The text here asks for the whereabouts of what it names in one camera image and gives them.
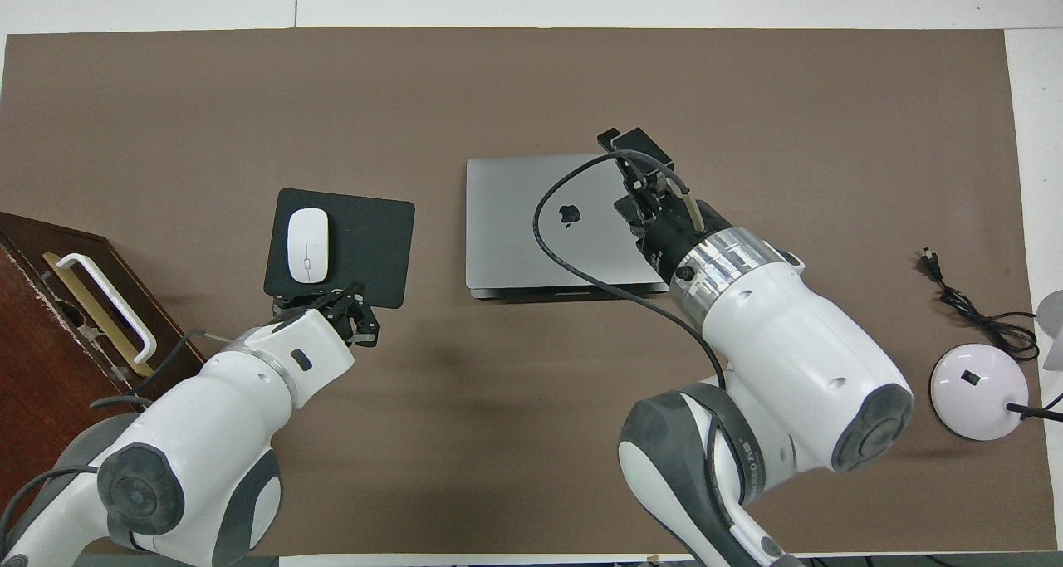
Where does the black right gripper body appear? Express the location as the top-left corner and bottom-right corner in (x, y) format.
(635, 177), (707, 281)

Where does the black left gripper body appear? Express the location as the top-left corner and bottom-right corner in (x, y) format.
(307, 295), (360, 340)

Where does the grey Apple laptop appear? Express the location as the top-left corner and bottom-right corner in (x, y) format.
(465, 154), (675, 301)

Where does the white computer mouse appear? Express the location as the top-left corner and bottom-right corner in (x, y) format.
(287, 208), (331, 285)

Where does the black mouse pad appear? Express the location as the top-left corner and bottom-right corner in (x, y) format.
(263, 188), (416, 310)

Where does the brown table mat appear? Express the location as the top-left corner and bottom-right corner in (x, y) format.
(0, 27), (1057, 555)

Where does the dark brown wooden box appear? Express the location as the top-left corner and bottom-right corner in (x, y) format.
(0, 212), (207, 510)

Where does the white desk lamp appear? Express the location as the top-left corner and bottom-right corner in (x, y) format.
(928, 291), (1063, 442)

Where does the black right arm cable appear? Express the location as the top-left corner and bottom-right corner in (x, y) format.
(531, 150), (730, 389)

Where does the white box handle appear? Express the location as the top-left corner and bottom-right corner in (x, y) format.
(56, 253), (158, 364)

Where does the brass handle plate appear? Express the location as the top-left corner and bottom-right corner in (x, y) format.
(43, 252), (155, 379)

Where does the black lamp power cable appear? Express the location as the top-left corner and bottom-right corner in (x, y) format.
(920, 250), (1041, 362)

